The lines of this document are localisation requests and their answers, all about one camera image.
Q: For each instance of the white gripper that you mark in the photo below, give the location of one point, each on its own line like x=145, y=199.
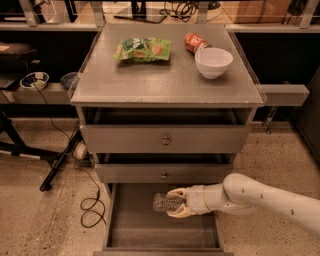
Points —
x=197, y=200

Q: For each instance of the clear plastic water bottle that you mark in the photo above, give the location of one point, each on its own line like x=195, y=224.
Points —
x=164, y=203

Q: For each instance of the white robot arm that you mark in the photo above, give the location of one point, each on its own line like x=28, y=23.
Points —
x=240, y=195

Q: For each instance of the bottom drawer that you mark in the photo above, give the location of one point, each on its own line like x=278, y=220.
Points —
x=134, y=228

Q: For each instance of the drawer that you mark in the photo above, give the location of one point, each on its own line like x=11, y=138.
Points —
x=135, y=130
x=134, y=228
x=180, y=168

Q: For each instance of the middle drawer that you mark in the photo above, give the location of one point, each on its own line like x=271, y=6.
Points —
x=180, y=168

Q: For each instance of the grey drawer cabinet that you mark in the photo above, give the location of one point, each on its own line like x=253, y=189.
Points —
x=171, y=84

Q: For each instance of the top drawer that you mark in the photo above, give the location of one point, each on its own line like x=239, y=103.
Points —
x=135, y=130

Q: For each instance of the green chip bag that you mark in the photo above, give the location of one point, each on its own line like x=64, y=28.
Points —
x=143, y=49

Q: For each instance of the red soda can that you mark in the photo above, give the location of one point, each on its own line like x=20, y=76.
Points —
x=194, y=42

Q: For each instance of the dark bowl on shelf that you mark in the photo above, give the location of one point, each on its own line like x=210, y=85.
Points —
x=69, y=79

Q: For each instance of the black stand legs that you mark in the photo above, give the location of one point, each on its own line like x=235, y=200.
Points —
x=20, y=148

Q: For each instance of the white bowl on shelf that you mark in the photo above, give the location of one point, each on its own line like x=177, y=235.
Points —
x=35, y=81

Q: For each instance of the monitor stand base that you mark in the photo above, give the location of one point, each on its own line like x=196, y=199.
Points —
x=139, y=11

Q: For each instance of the cardboard box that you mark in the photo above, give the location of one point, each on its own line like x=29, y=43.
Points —
x=256, y=11

